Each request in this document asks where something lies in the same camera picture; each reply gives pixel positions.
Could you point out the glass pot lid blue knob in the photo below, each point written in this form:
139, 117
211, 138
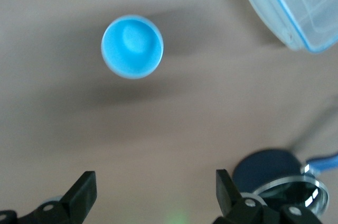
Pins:
298, 192

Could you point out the light blue plastic cup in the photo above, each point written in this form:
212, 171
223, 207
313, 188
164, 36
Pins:
132, 47

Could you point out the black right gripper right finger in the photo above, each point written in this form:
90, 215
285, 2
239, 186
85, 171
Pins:
229, 195

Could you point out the clear plastic container blue seal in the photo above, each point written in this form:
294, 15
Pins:
295, 4

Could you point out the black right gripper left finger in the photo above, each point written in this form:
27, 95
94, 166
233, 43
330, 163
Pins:
79, 195

